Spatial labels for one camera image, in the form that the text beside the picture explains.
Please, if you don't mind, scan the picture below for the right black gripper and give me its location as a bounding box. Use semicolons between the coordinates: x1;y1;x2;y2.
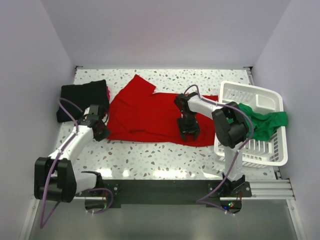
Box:
177;111;201;140

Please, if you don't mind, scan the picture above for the red t shirt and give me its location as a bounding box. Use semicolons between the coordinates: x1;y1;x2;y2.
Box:
106;75;215;147

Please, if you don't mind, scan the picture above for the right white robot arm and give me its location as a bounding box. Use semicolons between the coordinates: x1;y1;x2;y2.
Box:
174;92;253;197

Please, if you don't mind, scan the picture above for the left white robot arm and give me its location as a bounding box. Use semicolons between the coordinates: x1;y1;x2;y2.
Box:
33;104;110;203

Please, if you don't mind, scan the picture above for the folded pink t shirt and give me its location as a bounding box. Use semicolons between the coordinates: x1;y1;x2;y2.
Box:
102;86;111;116

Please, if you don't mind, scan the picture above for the folded black t shirt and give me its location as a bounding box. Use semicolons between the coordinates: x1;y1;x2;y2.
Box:
60;79;107;120

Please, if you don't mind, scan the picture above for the green t shirt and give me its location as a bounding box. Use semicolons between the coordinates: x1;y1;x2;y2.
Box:
238;103;288;141

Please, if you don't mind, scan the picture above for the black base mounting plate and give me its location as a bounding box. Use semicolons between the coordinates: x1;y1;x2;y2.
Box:
75;179;252;208

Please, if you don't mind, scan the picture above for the white plastic laundry basket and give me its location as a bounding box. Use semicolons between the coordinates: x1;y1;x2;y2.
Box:
218;81;288;168

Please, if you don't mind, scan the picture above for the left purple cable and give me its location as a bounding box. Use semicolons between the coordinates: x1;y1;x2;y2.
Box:
39;97;115;230

